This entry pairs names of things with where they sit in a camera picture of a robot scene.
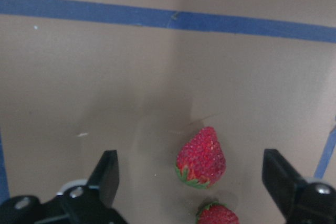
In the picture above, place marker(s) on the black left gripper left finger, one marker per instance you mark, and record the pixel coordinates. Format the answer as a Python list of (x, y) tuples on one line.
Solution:
[(87, 203)]

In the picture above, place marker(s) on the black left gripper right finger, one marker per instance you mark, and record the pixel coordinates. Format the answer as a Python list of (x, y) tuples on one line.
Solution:
[(299, 199)]

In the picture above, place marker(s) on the red strawberry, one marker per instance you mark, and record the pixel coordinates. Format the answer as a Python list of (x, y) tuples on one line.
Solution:
[(216, 213), (201, 162)]

